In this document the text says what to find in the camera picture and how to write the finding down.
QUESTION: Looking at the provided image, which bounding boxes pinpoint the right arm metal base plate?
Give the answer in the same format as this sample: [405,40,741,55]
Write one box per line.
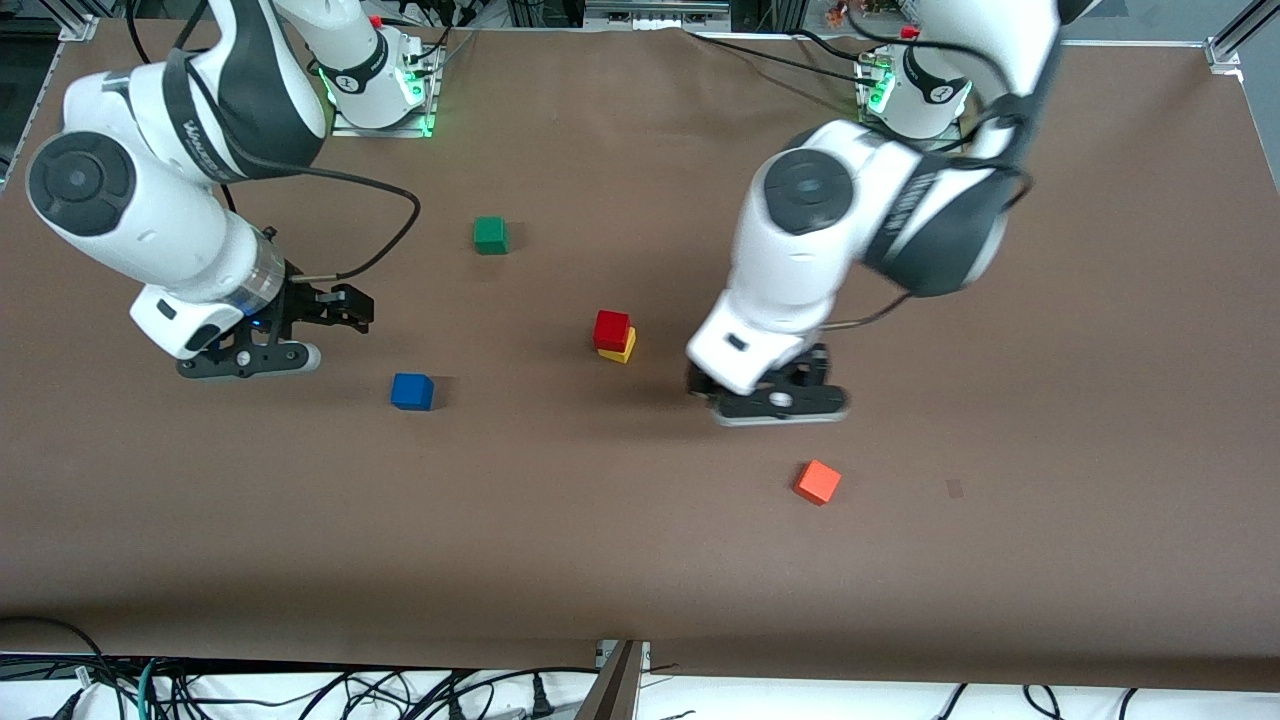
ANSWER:
[330,40,439,139]

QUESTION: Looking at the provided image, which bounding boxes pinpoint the aluminium frame strut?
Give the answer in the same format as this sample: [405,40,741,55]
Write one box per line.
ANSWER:
[573,640,652,720]

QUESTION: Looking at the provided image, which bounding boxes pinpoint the black cable lying on table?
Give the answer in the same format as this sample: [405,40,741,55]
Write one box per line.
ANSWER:
[688,28,887,89]

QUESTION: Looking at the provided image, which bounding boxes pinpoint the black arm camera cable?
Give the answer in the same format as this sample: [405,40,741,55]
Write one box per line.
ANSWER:
[825,5,1034,332]
[125,0,422,283]

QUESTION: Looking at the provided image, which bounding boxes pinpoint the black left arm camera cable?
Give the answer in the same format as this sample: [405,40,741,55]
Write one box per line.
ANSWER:
[825,5,1034,332]

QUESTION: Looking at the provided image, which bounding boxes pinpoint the orange wooden cube block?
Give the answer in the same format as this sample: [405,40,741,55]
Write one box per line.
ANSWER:
[794,460,843,507]

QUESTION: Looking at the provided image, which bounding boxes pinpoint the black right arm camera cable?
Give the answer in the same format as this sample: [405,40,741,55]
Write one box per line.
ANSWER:
[125,0,422,283]

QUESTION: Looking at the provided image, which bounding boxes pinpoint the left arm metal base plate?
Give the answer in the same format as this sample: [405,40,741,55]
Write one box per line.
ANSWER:
[856,45,967,154]

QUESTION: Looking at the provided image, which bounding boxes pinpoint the aluminium frame corner profile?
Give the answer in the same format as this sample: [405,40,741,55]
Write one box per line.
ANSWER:
[1204,0,1280,77]

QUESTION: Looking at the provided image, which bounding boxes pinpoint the black looped floor cable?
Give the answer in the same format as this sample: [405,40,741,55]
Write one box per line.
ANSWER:
[0,615,133,720]

